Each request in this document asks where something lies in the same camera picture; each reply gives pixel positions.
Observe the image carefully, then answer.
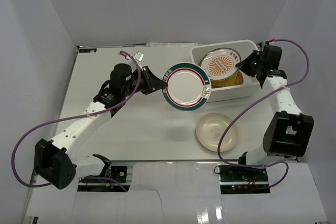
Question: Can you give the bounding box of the white plate orange sun pattern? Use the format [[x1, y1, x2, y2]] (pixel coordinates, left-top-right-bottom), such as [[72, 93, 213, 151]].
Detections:
[[198, 48, 242, 81]]

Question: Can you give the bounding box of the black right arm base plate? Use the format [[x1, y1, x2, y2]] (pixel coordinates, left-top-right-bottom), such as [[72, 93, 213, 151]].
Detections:
[[214, 165, 268, 184]]

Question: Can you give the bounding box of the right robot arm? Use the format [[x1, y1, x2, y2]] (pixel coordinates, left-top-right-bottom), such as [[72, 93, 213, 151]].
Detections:
[[236, 44, 314, 182]]

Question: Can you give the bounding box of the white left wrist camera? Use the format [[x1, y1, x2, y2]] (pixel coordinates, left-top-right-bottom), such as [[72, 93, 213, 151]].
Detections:
[[133, 51, 144, 62]]

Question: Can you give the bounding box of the black label sticker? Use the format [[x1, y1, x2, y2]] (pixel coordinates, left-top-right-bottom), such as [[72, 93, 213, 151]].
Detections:
[[78, 48, 97, 53]]

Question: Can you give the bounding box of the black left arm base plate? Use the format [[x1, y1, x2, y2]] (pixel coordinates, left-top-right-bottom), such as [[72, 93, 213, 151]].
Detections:
[[80, 166, 128, 183]]

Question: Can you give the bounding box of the white plastic bin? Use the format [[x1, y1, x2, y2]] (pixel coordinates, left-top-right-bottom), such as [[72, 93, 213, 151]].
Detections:
[[190, 40, 260, 102]]

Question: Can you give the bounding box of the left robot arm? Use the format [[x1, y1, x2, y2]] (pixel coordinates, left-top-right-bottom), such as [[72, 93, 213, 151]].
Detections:
[[34, 63, 167, 189]]

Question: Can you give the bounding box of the cream round plate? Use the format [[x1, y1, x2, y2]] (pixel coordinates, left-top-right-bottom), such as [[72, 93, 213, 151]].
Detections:
[[195, 113, 238, 152]]

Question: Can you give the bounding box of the white plate green red rim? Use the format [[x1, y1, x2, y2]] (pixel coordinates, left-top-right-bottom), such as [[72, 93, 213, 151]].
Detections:
[[162, 62, 212, 111]]

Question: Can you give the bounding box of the fan-shaped bamboo pattern plate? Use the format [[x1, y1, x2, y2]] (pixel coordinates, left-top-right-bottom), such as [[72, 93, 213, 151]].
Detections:
[[211, 71, 244, 88]]

